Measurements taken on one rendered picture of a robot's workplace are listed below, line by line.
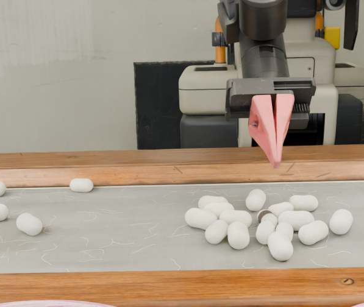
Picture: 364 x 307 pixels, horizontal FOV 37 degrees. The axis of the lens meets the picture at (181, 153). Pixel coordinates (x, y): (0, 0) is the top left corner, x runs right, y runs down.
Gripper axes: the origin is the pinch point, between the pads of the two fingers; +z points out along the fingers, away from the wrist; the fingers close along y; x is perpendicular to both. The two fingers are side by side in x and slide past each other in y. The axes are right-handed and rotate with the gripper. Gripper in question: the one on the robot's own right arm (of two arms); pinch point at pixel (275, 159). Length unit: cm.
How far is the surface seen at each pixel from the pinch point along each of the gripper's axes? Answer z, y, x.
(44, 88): -147, -83, 154
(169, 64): -150, -20, 143
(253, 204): 2.5, -2.2, 5.7
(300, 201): 2.3, 3.2, 5.4
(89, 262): 12.3, -19.4, -1.2
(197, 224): 6.4, -8.8, 2.8
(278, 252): 12.4, -1.4, -3.0
